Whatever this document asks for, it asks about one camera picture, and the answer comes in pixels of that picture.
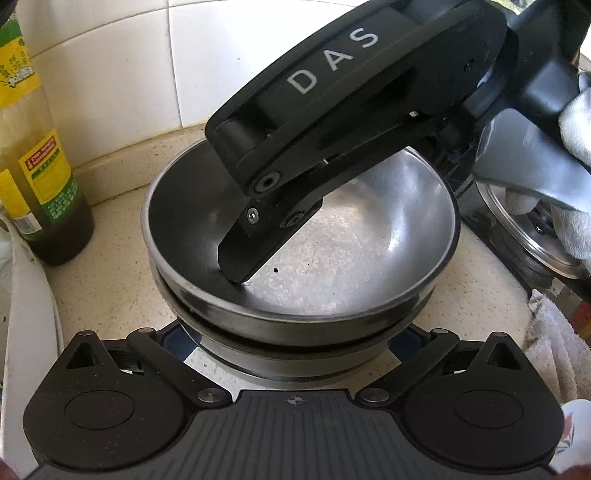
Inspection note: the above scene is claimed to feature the green yellow label oil bottle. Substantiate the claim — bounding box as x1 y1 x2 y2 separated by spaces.
0 18 96 267

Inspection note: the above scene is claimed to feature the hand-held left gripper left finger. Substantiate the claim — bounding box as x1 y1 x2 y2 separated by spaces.
66 323 233 403

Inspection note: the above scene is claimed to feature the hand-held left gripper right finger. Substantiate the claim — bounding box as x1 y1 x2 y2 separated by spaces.
358 325 527 403

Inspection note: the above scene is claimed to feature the black gas stove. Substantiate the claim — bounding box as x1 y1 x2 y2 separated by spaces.
456 178 591 333

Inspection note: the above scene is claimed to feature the stainless steel bowl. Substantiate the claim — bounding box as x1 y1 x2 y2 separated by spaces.
141 137 462 324
148 258 438 354
178 318 416 380

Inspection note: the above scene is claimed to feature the white floral plate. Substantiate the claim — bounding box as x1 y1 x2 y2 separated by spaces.
561 401 577 460

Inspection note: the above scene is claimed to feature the person's right hand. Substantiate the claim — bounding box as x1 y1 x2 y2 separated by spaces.
503 87 591 260

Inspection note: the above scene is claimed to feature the white towel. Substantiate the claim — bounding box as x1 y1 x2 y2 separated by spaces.
524 288 591 402

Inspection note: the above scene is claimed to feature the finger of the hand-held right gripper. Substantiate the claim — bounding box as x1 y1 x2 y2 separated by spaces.
216 175 324 284

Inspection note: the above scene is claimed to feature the steel pot lid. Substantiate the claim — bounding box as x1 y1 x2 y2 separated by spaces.
475 182 591 280

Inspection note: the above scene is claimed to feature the white round tray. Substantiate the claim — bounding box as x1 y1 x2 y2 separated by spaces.
0 215 65 462

